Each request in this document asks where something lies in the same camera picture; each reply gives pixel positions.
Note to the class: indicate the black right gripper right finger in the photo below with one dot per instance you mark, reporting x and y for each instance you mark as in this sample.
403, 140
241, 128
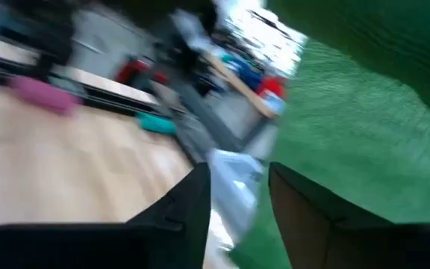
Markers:
349, 246

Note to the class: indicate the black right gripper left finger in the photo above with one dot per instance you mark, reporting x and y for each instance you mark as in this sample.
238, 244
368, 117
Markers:
88, 248

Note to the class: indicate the green elastic bandage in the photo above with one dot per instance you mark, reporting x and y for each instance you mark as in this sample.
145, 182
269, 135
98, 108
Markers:
349, 130

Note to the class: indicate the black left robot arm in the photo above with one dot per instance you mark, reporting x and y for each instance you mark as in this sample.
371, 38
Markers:
39, 33

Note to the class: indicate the teal bandage roll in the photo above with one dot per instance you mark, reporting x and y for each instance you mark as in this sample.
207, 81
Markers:
157, 125

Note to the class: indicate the pink bandage roll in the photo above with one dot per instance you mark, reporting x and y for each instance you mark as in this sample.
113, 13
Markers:
43, 95

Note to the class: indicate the clear plastic zip bag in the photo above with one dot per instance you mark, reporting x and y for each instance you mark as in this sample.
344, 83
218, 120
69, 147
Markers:
233, 187

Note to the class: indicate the red storage bin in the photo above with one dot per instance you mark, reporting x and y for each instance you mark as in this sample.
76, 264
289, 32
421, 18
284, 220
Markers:
273, 86

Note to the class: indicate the red tool bag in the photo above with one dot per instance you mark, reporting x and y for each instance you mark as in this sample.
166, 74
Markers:
136, 69

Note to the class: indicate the blue cloth bundle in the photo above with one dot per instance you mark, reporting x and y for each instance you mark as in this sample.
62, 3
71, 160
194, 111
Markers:
246, 73

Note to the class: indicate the black aluminium table frame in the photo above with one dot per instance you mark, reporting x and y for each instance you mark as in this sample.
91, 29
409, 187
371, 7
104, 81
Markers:
106, 99

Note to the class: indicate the wooden workbench grey metal frame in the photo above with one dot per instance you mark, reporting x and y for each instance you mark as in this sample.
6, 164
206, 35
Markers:
237, 84

